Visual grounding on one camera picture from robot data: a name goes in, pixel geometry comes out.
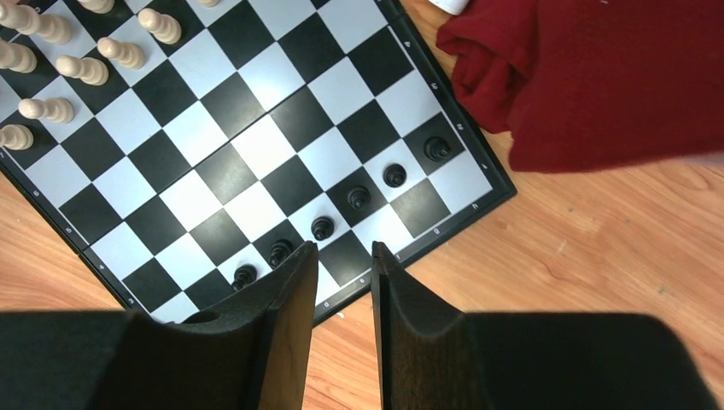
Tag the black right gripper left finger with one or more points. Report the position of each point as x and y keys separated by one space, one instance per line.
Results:
x=249 y=351

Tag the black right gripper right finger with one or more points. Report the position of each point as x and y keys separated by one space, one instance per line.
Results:
x=432 y=355

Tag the white chess pieces row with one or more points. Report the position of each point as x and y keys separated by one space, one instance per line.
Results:
x=136 y=68

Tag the black pawn left pair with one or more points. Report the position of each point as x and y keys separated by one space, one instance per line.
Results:
x=280 y=250

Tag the black white chessboard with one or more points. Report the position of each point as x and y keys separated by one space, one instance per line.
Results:
x=322 y=96

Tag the red hanging shirt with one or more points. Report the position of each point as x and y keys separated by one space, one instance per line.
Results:
x=584 y=86

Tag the white clothes rack pole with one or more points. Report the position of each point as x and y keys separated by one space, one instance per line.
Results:
x=452 y=7

